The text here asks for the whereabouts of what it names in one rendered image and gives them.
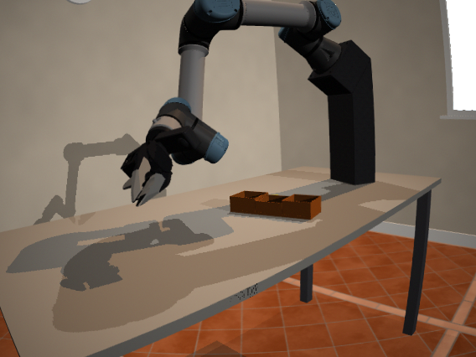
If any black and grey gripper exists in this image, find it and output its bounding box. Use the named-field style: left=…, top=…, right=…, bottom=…
left=121, top=127, right=173, bottom=207

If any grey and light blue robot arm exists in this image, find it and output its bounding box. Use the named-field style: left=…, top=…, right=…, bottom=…
left=149, top=0, right=342, bottom=165

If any orange rack of bins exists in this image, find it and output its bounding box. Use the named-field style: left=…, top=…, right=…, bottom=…
left=230, top=191, right=320, bottom=220

